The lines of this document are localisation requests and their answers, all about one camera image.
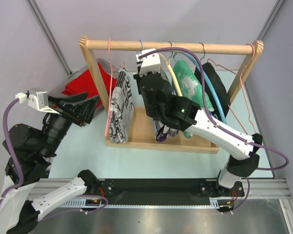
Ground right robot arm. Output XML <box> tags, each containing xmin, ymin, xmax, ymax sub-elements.
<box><xmin>133</xmin><ymin>72</ymin><xmax>263</xmax><ymax>195</ymax></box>

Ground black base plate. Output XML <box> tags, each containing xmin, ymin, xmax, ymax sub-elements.
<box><xmin>98</xmin><ymin>178</ymin><xmax>245</xmax><ymax>206</ymax></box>

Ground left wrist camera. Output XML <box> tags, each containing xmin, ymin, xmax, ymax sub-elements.
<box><xmin>15</xmin><ymin>88</ymin><xmax>60</xmax><ymax>115</ymax></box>

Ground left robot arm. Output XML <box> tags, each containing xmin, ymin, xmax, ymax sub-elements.
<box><xmin>0</xmin><ymin>88</ymin><xmax>108</xmax><ymax>234</ymax></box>

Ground aluminium rail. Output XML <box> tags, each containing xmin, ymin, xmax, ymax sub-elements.
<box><xmin>26</xmin><ymin>177</ymin><xmax>293</xmax><ymax>210</ymax></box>

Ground pink wire hanger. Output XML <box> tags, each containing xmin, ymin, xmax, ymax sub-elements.
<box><xmin>207</xmin><ymin>43</ymin><xmax>258</xmax><ymax>137</ymax></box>
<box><xmin>105</xmin><ymin>39</ymin><xmax>125</xmax><ymax>137</ymax></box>

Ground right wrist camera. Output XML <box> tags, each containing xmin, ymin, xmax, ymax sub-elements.
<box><xmin>136</xmin><ymin>48</ymin><xmax>161</xmax><ymax>77</ymax></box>

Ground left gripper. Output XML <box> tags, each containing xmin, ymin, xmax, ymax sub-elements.
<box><xmin>41</xmin><ymin>91</ymin><xmax>102</xmax><ymax>156</ymax></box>

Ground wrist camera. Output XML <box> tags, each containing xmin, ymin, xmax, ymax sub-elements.
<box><xmin>136</xmin><ymin>48</ymin><xmax>161</xmax><ymax>77</ymax></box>
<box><xmin>15</xmin><ymin>88</ymin><xmax>60</xmax><ymax>115</ymax></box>

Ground red trousers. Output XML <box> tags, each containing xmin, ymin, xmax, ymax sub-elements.
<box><xmin>62</xmin><ymin>62</ymin><xmax>110</xmax><ymax>98</ymax></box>

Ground clear plastic bin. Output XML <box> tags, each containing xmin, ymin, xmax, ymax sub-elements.
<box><xmin>48</xmin><ymin>58</ymin><xmax>118</xmax><ymax>115</ymax></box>

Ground blue plastic hanger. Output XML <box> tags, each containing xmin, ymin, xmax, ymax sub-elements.
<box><xmin>183</xmin><ymin>53</ymin><xmax>226</xmax><ymax>123</ymax></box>

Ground black white print trousers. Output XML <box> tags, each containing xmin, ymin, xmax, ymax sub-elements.
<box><xmin>109</xmin><ymin>69</ymin><xmax>134</xmax><ymax>144</ymax></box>

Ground cream wooden hanger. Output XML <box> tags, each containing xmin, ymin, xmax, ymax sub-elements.
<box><xmin>158</xmin><ymin>53</ymin><xmax>183</xmax><ymax>97</ymax></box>

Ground wooden clothes rack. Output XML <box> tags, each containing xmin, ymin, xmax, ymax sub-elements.
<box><xmin>79</xmin><ymin>36</ymin><xmax>264</xmax><ymax>154</ymax></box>

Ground purple camouflage trousers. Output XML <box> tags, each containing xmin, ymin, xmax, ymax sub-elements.
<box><xmin>154</xmin><ymin>68</ymin><xmax>179</xmax><ymax>142</ymax></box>

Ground green tie-dye trousers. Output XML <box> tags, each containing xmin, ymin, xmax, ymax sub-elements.
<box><xmin>173</xmin><ymin>59</ymin><xmax>214</xmax><ymax>139</ymax></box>

